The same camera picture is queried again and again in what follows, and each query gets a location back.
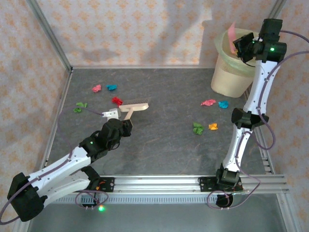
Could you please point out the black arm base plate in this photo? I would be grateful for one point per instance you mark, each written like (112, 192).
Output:
(205, 184)
(109, 184)

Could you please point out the orange paper scrap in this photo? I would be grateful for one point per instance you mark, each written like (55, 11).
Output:
(213, 126)

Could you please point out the green paper scrap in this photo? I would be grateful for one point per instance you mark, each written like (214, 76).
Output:
(198, 128)
(77, 110)

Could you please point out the glowing indicator light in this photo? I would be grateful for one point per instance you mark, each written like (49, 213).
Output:
(101, 208)

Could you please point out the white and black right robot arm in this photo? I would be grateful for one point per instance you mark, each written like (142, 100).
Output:
(258, 84)

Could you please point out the pink plastic dustpan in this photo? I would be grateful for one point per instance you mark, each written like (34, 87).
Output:
(232, 33)

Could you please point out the aluminium frame post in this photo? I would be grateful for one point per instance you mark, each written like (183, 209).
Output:
(276, 7)
(51, 36)

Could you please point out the pink paper scrap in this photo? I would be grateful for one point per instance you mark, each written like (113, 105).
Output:
(96, 88)
(207, 102)

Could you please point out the red paper scrap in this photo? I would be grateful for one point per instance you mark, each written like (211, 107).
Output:
(116, 100)

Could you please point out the wooden hand brush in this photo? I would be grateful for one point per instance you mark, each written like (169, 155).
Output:
(135, 107)

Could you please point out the cream ribbed waste bin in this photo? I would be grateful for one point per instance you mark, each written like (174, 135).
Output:
(227, 79)

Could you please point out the aluminium mounting rail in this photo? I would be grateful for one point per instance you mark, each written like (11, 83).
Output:
(154, 184)

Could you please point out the green plastic bin liner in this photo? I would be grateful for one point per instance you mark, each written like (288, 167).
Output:
(231, 61)

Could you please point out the blue paper scrap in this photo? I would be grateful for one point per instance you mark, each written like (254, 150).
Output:
(223, 104)
(111, 87)

